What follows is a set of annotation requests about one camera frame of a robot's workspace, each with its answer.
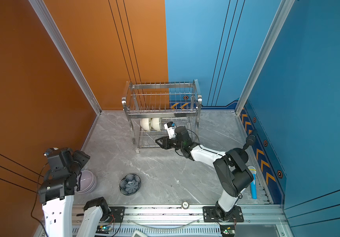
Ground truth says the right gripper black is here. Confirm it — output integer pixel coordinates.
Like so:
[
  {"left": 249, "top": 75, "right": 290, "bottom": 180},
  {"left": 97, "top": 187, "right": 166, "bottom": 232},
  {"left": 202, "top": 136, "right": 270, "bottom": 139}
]
[{"left": 155, "top": 135, "right": 185, "bottom": 151}]

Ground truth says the cream white bowl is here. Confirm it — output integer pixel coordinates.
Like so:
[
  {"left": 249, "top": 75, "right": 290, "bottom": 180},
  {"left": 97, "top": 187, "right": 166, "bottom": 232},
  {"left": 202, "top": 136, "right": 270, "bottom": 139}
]
[
  {"left": 151, "top": 118, "right": 162, "bottom": 131},
  {"left": 140, "top": 118, "right": 151, "bottom": 131}
]

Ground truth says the lilac bowl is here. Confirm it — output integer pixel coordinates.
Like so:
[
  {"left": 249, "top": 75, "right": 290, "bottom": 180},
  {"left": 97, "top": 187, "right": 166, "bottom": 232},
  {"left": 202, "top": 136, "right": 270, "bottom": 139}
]
[
  {"left": 75, "top": 170, "right": 97, "bottom": 192},
  {"left": 75, "top": 182, "right": 97, "bottom": 195}
]

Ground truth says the stainless steel dish rack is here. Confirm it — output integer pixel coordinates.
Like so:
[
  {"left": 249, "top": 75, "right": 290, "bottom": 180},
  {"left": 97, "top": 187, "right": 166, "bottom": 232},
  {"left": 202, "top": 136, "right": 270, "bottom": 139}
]
[{"left": 122, "top": 80, "right": 202, "bottom": 153}]

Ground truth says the cream white bowl top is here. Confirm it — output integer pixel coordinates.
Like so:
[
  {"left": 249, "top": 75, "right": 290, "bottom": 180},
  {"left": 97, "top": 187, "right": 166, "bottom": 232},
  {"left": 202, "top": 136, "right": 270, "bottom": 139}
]
[{"left": 140, "top": 118, "right": 151, "bottom": 131}]

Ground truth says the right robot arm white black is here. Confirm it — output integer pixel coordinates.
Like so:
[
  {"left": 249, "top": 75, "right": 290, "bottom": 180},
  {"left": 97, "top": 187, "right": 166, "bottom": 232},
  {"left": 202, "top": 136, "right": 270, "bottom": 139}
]
[{"left": 155, "top": 126, "right": 257, "bottom": 222}]

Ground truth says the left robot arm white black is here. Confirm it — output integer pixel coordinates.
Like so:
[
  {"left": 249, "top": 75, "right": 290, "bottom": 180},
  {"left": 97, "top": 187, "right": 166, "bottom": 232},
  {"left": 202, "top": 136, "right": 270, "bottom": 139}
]
[{"left": 37, "top": 148, "right": 111, "bottom": 237}]

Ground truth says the dark blue patterned bowl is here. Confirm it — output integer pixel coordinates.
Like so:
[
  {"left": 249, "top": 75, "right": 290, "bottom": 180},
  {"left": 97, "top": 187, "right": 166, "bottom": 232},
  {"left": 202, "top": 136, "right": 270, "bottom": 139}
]
[{"left": 120, "top": 174, "right": 141, "bottom": 196}]

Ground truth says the small round silver knob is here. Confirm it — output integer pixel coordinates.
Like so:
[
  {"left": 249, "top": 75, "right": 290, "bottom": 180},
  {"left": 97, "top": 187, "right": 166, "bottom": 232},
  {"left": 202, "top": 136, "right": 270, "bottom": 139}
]
[{"left": 182, "top": 201, "right": 189, "bottom": 209}]

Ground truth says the green circuit board left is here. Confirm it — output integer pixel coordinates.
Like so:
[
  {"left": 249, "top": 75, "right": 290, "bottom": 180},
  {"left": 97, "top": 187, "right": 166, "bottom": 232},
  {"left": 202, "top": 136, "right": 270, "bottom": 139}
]
[{"left": 96, "top": 225, "right": 114, "bottom": 235}]

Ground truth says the green circuit board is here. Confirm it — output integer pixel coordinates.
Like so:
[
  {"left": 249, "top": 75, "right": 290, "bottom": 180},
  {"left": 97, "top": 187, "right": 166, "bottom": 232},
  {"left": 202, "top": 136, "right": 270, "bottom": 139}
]
[
  {"left": 96, "top": 225, "right": 114, "bottom": 235},
  {"left": 220, "top": 225, "right": 236, "bottom": 237}
]

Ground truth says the black microphone stand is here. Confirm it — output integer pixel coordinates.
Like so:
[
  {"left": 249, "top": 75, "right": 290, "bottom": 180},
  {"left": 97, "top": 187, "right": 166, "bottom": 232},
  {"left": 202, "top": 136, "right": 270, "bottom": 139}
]
[{"left": 234, "top": 129, "right": 258, "bottom": 164}]

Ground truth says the blue toy microphone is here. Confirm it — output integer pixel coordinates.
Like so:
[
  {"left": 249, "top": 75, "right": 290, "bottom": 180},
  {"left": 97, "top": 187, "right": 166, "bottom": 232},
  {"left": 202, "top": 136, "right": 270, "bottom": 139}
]
[{"left": 248, "top": 166, "right": 257, "bottom": 199}]

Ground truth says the green circuit board right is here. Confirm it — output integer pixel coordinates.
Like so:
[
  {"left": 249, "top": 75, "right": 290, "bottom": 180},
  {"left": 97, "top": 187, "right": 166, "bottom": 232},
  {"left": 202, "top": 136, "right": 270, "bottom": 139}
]
[{"left": 220, "top": 225, "right": 236, "bottom": 237}]

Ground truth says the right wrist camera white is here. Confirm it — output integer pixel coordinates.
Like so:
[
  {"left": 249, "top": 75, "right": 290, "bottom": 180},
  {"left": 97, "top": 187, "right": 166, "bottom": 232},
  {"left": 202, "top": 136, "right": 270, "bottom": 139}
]
[{"left": 164, "top": 121, "right": 176, "bottom": 139}]

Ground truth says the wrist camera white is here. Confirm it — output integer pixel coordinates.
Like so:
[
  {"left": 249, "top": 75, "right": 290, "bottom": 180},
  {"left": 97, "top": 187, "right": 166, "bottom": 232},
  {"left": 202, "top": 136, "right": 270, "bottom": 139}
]
[
  {"left": 44, "top": 148, "right": 58, "bottom": 157},
  {"left": 164, "top": 121, "right": 176, "bottom": 139}
]

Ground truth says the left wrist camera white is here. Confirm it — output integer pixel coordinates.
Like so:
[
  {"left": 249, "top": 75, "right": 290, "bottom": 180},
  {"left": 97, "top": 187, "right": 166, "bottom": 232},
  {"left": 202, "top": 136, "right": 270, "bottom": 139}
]
[{"left": 44, "top": 148, "right": 58, "bottom": 157}]

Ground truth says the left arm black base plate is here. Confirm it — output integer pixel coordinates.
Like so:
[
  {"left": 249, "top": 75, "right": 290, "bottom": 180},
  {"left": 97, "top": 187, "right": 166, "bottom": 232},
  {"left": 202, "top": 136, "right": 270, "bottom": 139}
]
[{"left": 100, "top": 206, "right": 126, "bottom": 224}]

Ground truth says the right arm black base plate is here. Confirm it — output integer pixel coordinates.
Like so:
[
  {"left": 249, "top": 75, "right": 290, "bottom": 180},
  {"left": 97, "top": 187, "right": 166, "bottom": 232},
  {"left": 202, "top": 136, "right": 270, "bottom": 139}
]
[{"left": 202, "top": 206, "right": 244, "bottom": 223}]

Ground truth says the aluminium front rail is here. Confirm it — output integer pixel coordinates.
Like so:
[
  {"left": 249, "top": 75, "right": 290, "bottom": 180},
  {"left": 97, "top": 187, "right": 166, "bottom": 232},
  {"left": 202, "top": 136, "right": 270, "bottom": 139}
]
[{"left": 33, "top": 203, "right": 292, "bottom": 237}]

